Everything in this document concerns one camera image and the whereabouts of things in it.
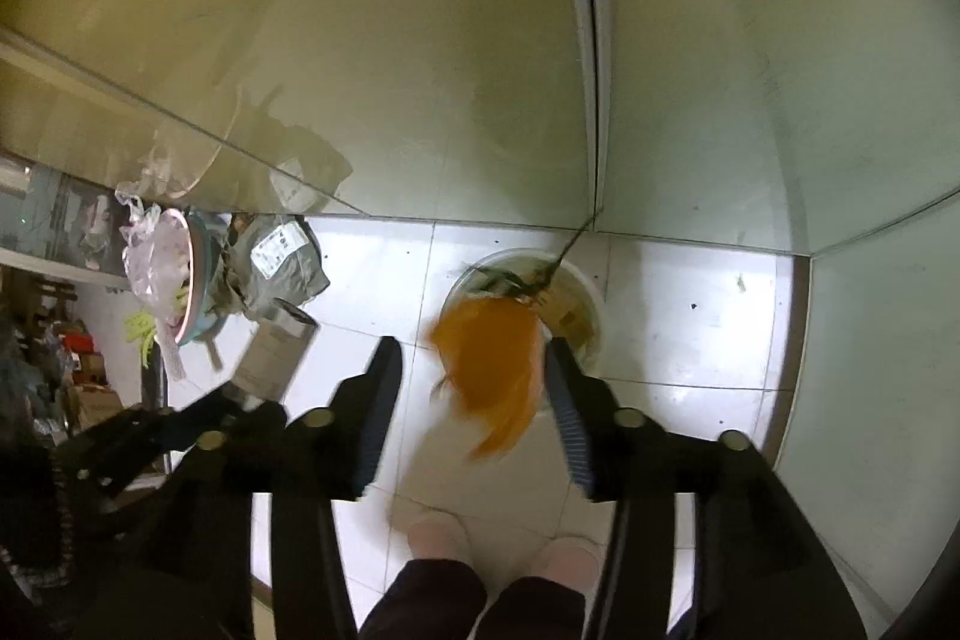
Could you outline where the pink slipper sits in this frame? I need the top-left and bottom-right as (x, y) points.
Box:
(405, 511), (473, 566)
(529, 536), (602, 592)

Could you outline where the cardboard box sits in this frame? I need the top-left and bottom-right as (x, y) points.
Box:
(69, 383), (125, 432)

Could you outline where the person's left leg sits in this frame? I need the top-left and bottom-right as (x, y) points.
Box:
(358, 556), (488, 640)

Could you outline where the person's right leg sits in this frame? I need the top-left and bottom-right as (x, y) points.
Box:
(474, 576), (587, 640)

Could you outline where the green plastic scrap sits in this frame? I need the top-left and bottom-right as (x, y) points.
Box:
(122, 308), (164, 372)

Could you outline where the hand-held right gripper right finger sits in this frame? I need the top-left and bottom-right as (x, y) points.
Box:
(545, 339), (887, 640)

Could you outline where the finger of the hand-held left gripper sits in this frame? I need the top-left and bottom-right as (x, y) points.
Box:
(160, 383), (289, 447)

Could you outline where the dark thin stick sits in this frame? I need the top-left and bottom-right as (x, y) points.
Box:
(521, 211), (601, 305)

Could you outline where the pink and teal trash bin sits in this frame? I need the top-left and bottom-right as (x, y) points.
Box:
(124, 209), (230, 348)

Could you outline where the grey tin can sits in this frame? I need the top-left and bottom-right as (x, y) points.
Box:
(231, 299), (321, 402)

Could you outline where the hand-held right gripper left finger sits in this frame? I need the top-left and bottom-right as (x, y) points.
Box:
(82, 337), (405, 640)

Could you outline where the grey parcel bag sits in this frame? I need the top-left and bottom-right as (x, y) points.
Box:
(229, 216), (332, 320)

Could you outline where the dark shelf unit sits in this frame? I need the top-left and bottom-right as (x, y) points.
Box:
(0, 156), (132, 438)

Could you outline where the person's leg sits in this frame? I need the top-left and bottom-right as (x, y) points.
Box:
(358, 556), (488, 640)
(474, 576), (587, 640)

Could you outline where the brown crumpled bag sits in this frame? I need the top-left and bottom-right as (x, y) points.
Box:
(222, 214), (252, 315)

